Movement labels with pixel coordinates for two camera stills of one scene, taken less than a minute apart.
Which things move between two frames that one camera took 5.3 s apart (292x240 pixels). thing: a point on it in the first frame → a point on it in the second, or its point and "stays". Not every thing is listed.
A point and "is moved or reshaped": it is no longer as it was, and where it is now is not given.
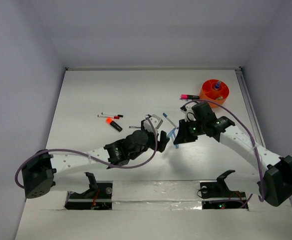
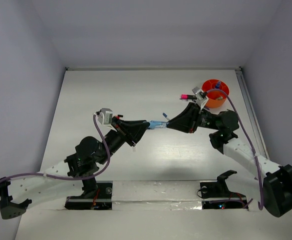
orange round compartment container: (212, 88) stays
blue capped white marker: (165, 115) stays
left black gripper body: (151, 137) → (121, 127)
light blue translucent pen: (172, 135) is moved or reshaped
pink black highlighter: (186, 96) stays
